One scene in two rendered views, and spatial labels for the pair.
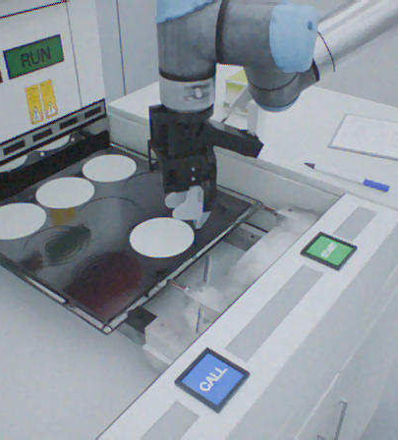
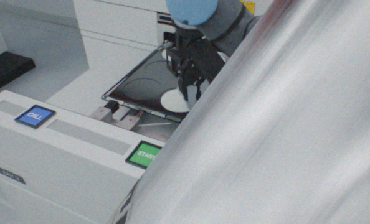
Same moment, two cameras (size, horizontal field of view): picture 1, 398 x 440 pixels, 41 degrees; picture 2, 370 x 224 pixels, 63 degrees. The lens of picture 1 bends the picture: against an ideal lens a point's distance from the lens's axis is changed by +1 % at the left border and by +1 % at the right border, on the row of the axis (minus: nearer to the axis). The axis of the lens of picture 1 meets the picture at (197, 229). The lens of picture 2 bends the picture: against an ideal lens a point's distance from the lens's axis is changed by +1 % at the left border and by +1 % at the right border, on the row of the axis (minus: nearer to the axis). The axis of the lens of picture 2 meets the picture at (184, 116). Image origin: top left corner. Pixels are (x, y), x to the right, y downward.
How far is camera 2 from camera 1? 0.76 m
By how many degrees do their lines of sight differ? 58
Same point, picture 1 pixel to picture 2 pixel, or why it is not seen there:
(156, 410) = (22, 104)
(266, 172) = not seen: hidden behind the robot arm
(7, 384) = (98, 93)
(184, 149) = (184, 51)
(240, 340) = (65, 124)
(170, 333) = (96, 114)
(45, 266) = (144, 70)
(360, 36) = not seen: hidden behind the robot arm
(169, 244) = (174, 103)
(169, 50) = not seen: outside the picture
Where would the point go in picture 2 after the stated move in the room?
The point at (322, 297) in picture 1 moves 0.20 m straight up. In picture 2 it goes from (98, 155) to (70, 53)
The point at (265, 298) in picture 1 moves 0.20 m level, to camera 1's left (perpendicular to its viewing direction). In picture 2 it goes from (96, 129) to (95, 76)
